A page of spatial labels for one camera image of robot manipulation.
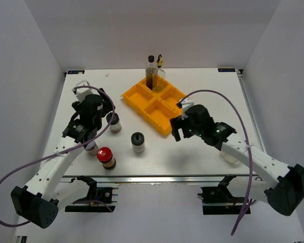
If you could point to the left xdof label sticker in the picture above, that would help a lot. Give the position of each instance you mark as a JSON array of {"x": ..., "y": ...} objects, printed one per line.
[{"x": 70, "y": 72}]

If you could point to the yellow four-compartment bin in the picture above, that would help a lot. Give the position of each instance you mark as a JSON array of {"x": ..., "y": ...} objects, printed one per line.
[{"x": 155, "y": 108}]

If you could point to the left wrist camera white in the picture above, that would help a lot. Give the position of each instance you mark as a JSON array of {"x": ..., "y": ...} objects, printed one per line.
[{"x": 82, "y": 92}]

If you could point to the right xdof label sticker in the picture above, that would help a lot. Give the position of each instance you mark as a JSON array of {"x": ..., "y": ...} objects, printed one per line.
[{"x": 226, "y": 70}]

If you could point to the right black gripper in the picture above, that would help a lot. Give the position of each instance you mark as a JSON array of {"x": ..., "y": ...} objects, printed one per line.
[{"x": 177, "y": 123}]

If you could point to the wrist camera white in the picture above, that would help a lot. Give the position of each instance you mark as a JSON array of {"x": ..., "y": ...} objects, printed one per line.
[
  {"x": 82, "y": 92},
  {"x": 185, "y": 105}
]

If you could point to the grey-lid small spice jar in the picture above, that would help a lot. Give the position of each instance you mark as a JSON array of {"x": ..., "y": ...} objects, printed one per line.
[{"x": 92, "y": 148}]

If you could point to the xdof label sticker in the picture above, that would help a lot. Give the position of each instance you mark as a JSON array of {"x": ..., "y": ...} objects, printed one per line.
[
  {"x": 226, "y": 70},
  {"x": 70, "y": 72}
]

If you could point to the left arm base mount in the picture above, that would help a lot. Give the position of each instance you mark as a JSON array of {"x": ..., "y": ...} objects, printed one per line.
[{"x": 101, "y": 198}]

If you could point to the black-cap spice jar left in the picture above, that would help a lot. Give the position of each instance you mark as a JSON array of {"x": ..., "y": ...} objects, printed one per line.
[{"x": 115, "y": 124}]

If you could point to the red-lid spice jar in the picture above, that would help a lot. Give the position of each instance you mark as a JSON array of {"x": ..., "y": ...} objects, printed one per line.
[{"x": 105, "y": 156}]

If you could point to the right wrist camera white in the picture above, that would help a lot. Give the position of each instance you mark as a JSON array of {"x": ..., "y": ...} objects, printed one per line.
[{"x": 185, "y": 105}]

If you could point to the clear oil bottle gold spout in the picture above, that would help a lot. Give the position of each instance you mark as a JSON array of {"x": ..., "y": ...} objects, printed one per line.
[{"x": 159, "y": 76}]

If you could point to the open clear glass jar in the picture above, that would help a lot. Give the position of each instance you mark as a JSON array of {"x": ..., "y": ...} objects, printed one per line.
[{"x": 228, "y": 158}]

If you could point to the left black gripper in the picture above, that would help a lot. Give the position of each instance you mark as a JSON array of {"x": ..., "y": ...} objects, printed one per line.
[{"x": 107, "y": 106}]

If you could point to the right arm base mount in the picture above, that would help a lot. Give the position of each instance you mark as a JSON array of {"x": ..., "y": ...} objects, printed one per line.
[{"x": 217, "y": 200}]

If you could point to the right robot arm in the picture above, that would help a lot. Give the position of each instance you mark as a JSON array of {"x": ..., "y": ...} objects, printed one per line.
[{"x": 282, "y": 185}]

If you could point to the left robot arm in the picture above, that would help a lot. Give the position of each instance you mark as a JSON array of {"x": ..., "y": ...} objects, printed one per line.
[{"x": 38, "y": 201}]

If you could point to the black-cap white spice jar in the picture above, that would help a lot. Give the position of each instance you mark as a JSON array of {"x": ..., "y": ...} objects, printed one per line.
[{"x": 138, "y": 142}]

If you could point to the dark sauce bottle black cap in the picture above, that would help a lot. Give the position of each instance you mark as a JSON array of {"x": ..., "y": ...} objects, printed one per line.
[{"x": 149, "y": 71}]

